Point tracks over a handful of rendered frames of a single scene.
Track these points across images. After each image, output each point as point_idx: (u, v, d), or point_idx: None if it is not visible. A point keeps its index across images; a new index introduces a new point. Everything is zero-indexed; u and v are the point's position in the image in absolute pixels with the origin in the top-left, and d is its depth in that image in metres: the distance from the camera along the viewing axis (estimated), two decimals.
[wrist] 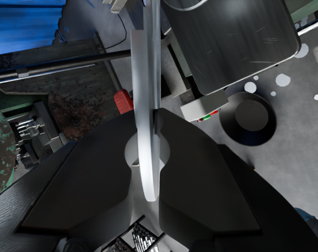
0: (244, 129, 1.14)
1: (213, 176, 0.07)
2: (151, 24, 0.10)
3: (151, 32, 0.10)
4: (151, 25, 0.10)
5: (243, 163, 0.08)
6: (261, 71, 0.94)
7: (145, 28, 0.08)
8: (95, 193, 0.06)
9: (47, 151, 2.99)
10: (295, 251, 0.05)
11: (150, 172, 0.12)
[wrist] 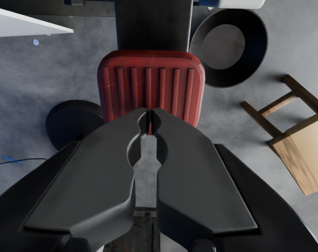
0: (235, 64, 0.87)
1: (210, 175, 0.07)
2: None
3: None
4: None
5: (240, 163, 0.08)
6: None
7: None
8: (98, 193, 0.06)
9: None
10: (292, 250, 0.05)
11: None
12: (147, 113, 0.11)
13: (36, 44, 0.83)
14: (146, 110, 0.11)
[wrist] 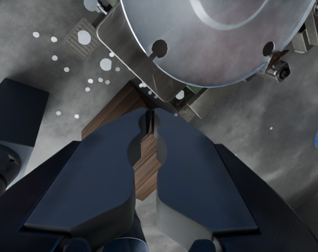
0: None
1: (210, 175, 0.07)
2: None
3: None
4: None
5: (240, 163, 0.08)
6: None
7: (144, 51, 0.25)
8: (98, 193, 0.06)
9: None
10: (292, 250, 0.05)
11: None
12: (147, 113, 0.11)
13: None
14: (146, 110, 0.11)
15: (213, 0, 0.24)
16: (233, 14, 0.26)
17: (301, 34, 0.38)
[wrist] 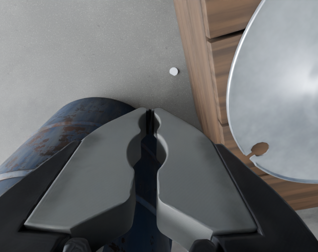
0: None
1: (210, 175, 0.07)
2: None
3: None
4: None
5: (240, 163, 0.08)
6: None
7: None
8: (98, 193, 0.06)
9: None
10: (292, 250, 0.05)
11: None
12: (147, 113, 0.11)
13: None
14: (146, 110, 0.11)
15: None
16: None
17: None
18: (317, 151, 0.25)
